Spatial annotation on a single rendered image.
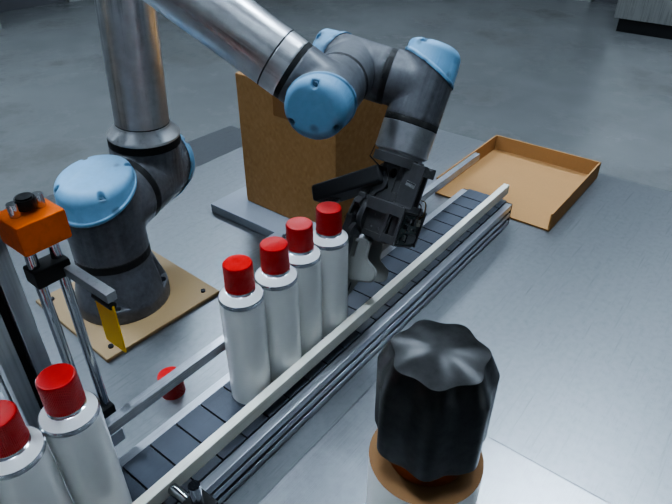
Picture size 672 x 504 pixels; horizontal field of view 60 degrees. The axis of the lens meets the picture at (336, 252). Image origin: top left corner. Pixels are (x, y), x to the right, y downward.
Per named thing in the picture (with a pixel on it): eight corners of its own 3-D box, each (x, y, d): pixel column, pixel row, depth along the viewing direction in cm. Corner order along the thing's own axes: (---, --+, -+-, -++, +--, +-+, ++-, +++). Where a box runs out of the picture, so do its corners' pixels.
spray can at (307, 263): (305, 367, 78) (299, 239, 67) (278, 349, 81) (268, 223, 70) (330, 346, 82) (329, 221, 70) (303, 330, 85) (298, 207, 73)
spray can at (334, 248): (332, 347, 82) (332, 222, 70) (304, 331, 84) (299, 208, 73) (354, 327, 85) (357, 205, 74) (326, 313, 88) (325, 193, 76)
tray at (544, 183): (548, 231, 116) (553, 214, 114) (434, 193, 129) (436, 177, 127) (597, 177, 136) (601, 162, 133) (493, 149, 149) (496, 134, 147)
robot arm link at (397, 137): (374, 113, 78) (401, 126, 85) (363, 146, 79) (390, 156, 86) (422, 126, 74) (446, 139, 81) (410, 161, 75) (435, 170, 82)
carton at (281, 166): (335, 239, 110) (335, 100, 95) (246, 200, 123) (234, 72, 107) (420, 181, 130) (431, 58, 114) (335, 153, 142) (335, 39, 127)
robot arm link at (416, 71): (405, 42, 82) (463, 60, 81) (380, 118, 84) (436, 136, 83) (403, 28, 74) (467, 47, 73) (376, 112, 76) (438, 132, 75)
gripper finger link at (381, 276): (370, 308, 82) (392, 246, 80) (337, 292, 85) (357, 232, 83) (381, 307, 84) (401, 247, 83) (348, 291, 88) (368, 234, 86)
